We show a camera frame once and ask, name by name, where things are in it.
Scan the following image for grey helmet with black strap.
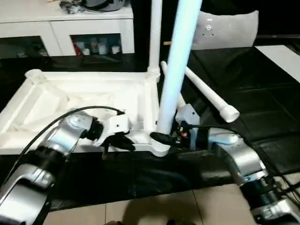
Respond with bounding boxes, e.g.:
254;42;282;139
84;0;125;12

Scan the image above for black tangled clutter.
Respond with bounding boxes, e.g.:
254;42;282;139
60;0;83;15

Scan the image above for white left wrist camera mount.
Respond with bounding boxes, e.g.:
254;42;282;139
93;114;131;148

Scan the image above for white plastic table top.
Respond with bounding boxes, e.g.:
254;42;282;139
0;68;176;158

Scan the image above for white sideboard cabinet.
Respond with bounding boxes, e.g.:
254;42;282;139
0;0;136;57

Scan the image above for grey cushion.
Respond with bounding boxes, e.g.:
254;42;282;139
192;10;260;51

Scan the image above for white flat board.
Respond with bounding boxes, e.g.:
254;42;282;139
255;45;300;84

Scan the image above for white plastic table leg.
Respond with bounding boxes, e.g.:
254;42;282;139
186;67;240;123
156;0;203;135
147;0;163;81
161;60;186;111

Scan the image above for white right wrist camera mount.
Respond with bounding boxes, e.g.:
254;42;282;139
176;104;202;150

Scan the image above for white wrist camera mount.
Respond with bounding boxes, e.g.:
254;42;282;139
93;114;131;148
176;104;202;150

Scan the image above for black work mat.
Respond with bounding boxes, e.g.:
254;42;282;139
0;46;300;211

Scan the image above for black sofa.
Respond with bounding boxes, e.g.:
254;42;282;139
133;0;300;51

